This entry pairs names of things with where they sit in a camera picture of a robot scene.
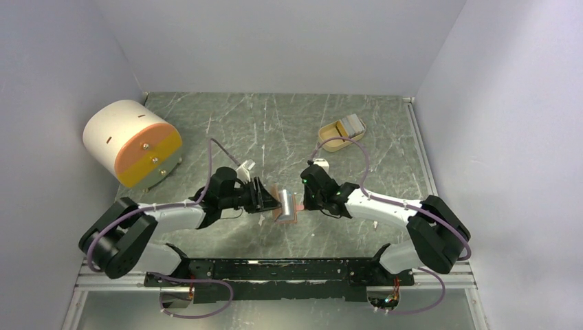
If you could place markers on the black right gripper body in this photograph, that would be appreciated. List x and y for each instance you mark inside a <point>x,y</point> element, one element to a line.
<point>312,201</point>

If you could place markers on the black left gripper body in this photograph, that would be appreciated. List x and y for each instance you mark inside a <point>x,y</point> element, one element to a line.
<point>245,196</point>

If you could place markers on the tan leather card holder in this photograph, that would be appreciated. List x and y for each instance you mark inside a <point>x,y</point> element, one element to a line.
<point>289,206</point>

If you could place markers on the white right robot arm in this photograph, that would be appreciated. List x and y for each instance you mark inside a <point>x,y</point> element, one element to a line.
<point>437,238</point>

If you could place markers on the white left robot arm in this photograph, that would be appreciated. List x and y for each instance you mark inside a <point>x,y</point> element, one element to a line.
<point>126,237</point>

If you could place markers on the stack of credit cards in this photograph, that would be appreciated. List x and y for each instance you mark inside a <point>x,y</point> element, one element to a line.
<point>350,126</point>

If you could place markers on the beige oval tray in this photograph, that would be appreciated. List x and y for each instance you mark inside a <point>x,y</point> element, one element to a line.
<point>330,137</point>

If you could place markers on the white cylindrical drawer unit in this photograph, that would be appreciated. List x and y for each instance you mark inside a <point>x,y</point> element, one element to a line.
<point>136,146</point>

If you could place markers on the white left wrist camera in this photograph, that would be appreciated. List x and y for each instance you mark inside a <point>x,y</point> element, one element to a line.
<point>244,170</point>

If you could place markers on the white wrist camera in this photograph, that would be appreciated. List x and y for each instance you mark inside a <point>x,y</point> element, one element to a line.
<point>244,170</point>
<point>323,163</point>

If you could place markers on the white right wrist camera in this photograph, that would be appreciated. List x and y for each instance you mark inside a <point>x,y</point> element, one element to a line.
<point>323,163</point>

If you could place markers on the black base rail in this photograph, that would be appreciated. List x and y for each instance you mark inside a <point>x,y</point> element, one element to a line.
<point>219,279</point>

